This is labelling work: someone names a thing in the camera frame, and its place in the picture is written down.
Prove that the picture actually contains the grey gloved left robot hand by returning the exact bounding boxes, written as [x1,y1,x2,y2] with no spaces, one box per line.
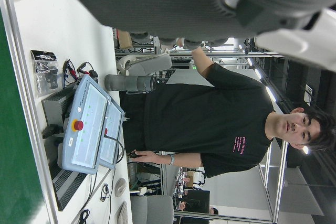
[56,0,336,72]

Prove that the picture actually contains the grey computer mouse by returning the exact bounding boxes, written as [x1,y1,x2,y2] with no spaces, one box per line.
[114,177,127,197]

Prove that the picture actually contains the brown cardboard box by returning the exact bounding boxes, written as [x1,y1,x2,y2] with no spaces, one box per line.
[117,30,133,49]

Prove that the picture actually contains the grey metal control box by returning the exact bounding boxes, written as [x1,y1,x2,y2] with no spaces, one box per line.
[41,85,89,211]

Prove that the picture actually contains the grey office chair with armrest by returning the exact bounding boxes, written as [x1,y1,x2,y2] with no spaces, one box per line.
[116,52,173,77]

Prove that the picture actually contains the person in black t-shirt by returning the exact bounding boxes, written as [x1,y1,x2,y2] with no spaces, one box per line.
[119,47,336,179]

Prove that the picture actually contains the plastic bag of black parts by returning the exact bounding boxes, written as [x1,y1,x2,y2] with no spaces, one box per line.
[30,49,60,98]

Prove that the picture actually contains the large grey teach pendant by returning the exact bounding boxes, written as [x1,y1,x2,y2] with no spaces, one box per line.
[57,74,111,175]

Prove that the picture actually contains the grey upholstered chair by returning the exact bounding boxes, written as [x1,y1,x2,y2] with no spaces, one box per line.
[130,195,174,224]

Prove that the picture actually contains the grey keyboard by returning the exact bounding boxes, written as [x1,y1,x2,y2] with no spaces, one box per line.
[116,201,129,224]

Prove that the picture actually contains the red and black clip cables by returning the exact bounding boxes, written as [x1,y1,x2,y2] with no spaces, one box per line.
[62,59,99,88]

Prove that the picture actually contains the grey teach pendant with cable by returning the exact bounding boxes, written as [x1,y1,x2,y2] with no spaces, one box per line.
[99,98,126,169]

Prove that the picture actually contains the white wall sign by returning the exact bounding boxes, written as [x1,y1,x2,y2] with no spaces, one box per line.
[303,83,315,103]

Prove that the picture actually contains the aluminium table edge rail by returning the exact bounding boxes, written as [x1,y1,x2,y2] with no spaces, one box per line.
[0,0,59,224]

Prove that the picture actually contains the black earphone cable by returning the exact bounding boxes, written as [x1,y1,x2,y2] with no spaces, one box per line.
[100,183,110,202]

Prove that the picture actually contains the black coiled cable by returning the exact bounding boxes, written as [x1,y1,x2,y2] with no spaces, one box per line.
[78,209,91,224]

